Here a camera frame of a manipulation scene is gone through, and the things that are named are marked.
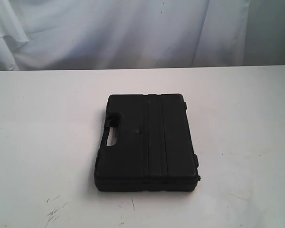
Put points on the black plastic carrying case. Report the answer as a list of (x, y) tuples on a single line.
[(146, 145)]

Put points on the white backdrop curtain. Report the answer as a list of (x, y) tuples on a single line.
[(123, 34)]

